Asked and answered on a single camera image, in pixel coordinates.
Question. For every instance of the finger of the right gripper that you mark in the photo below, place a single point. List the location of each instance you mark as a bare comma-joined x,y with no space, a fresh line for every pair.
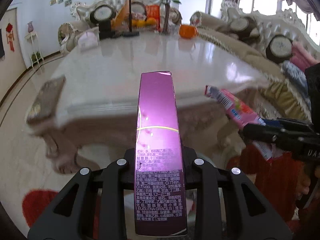
289,124
279,133

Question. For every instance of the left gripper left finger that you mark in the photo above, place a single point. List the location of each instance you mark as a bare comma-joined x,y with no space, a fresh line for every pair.
70,215

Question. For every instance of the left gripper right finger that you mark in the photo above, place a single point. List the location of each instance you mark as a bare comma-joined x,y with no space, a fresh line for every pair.
228,204

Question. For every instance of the pink candy wrapper box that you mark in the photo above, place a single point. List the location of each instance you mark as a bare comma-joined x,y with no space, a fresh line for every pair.
242,115

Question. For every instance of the purple glossy carton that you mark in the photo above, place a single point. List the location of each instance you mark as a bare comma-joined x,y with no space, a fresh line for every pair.
160,203

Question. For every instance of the pale green mesh wastebasket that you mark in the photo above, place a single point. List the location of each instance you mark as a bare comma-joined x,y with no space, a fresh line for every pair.
129,196

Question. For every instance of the red fuzzy left sleeve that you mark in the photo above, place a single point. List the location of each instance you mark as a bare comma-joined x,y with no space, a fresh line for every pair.
36,201

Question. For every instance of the folded blankets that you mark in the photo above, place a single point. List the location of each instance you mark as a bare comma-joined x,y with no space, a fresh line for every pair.
298,64

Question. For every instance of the long beige covered sofa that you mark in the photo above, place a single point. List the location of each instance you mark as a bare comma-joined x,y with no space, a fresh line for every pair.
281,93

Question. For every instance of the ornate cream coffee table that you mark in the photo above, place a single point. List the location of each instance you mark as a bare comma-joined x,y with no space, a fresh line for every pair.
107,94

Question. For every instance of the orange paper gift bag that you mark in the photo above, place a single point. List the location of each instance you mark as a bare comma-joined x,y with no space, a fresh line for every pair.
188,31

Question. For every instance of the white side table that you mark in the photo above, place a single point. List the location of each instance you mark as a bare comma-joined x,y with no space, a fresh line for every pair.
33,48

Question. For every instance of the red snack bag on tray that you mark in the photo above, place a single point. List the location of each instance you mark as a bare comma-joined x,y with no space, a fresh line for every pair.
153,16

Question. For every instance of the black phone stand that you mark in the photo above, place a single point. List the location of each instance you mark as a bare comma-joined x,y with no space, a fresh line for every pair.
130,33

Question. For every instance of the white tissue pack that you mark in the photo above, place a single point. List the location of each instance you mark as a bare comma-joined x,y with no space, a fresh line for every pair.
87,41

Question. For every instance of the black speaker box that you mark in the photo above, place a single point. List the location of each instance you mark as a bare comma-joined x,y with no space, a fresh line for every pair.
105,30

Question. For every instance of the red chinese knot ornament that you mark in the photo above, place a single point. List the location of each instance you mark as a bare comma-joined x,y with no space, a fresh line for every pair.
10,36

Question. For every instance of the pink vase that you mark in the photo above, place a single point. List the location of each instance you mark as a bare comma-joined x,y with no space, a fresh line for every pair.
30,27

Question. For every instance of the far ornate sofa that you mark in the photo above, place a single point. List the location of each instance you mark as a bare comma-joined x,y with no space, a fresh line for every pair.
68,31

